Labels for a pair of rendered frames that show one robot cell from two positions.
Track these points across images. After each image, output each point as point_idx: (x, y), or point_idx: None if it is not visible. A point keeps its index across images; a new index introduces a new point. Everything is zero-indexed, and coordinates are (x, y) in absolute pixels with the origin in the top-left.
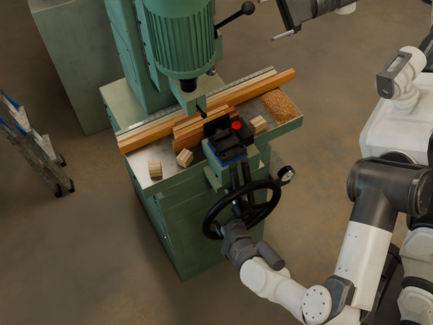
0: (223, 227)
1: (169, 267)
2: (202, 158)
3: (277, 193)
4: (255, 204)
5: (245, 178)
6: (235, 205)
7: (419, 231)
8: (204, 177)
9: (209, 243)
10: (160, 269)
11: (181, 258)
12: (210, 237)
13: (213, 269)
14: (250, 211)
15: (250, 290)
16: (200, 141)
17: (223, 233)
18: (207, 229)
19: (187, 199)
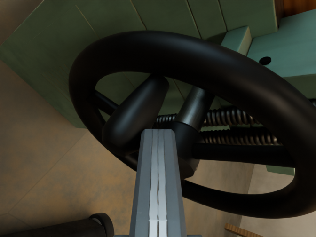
0: (176, 151)
1: (10, 35)
2: (277, 18)
3: (225, 209)
4: None
5: (255, 135)
6: (193, 131)
7: None
8: (204, 38)
9: (56, 76)
10: (2, 23)
11: (20, 41)
12: (75, 78)
13: (27, 87)
14: (187, 177)
15: (15, 134)
16: (291, 12)
17: (151, 168)
18: (111, 61)
19: (139, 12)
